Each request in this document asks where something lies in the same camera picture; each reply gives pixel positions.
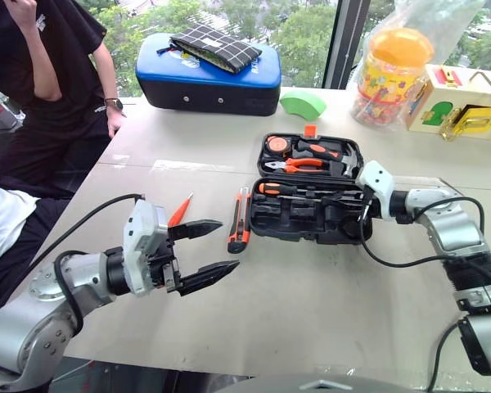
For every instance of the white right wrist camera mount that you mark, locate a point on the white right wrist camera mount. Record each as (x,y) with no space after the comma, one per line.
(376,176)

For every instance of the green foam arch block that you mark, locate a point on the green foam arch block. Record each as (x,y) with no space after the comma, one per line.
(303,104)

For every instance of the orange tape measure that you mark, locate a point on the orange tape measure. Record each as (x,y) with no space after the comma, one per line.
(277,145)

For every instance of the black white-checked zip pouch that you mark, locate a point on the black white-checked zip pouch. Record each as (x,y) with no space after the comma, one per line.
(217,47)

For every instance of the person in white shirt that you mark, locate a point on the person in white shirt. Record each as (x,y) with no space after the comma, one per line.
(4,221)

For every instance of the clear toy jar orange lid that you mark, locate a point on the clear toy jar orange lid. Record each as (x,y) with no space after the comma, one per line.
(393,78)

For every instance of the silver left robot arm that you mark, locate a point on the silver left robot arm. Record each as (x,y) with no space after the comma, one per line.
(20,340)

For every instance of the person in black clothes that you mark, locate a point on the person in black clothes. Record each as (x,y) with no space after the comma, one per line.
(45,82)

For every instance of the black plastic tool case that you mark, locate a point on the black plastic tool case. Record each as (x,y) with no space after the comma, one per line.
(307,223)

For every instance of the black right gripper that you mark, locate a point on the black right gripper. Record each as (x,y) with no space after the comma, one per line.
(372,206)

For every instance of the black wristwatch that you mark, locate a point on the black wristwatch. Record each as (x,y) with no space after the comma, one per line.
(114,103)

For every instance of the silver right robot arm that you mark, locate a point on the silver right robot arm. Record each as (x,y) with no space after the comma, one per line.
(454,229)

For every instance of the clear plastic bag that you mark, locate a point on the clear plastic bag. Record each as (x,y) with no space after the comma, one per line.
(446,24)

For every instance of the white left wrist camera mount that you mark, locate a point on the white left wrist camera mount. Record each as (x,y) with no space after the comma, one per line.
(143,229)

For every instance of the orange test pen screwdriver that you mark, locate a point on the orange test pen screwdriver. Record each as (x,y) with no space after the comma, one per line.
(179,213)

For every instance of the wooden lock box toy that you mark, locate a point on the wooden lock box toy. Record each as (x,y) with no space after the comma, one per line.
(438,98)

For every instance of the black window frame post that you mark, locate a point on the black window frame post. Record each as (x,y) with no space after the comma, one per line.
(348,41)

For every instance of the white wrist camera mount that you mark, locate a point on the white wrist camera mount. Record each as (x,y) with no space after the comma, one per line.
(143,229)
(376,176)

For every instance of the blue and black hard case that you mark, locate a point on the blue and black hard case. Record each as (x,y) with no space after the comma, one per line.
(204,92)

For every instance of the orange-black utility knife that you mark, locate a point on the orange-black utility knife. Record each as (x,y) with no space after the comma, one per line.
(237,237)

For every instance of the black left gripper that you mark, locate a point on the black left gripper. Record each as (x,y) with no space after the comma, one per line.
(163,266)

